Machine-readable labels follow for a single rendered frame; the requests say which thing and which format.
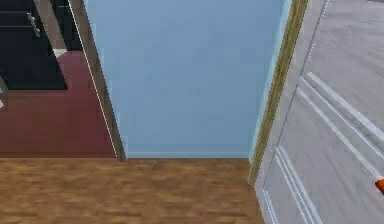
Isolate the white panelled room door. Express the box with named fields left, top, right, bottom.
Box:
left=254, top=0, right=384, bottom=224

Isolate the black kitchen cupboard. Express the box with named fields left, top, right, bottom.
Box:
left=0, top=0, right=69, bottom=91

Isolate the silver cupboard handle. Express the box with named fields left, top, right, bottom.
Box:
left=27, top=12, right=41, bottom=38

